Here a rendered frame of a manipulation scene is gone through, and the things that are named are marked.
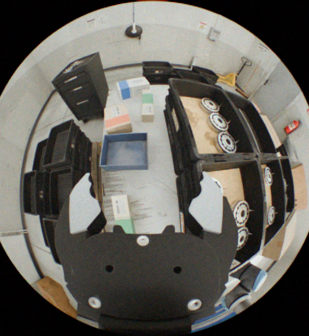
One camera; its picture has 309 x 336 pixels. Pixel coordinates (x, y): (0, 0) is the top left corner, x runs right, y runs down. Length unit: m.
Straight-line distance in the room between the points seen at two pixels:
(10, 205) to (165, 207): 2.64
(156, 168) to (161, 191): 0.10
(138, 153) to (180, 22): 3.28
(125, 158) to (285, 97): 3.70
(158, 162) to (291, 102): 3.51
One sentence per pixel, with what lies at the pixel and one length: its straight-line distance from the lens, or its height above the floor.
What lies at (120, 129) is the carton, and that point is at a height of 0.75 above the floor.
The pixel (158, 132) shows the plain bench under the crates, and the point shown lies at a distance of 0.57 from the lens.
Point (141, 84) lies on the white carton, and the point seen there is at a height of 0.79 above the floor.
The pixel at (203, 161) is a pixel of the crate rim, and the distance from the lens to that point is 0.29.
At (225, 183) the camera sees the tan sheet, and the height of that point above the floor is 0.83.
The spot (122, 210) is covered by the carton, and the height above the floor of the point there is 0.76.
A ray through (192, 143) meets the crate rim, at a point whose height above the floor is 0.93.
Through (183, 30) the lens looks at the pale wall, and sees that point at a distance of 3.41.
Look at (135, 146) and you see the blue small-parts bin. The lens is 0.52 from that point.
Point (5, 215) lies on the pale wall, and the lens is 2.65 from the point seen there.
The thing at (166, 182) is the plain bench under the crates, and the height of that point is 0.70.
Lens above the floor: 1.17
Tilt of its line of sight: 75 degrees down
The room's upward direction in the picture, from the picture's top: 10 degrees clockwise
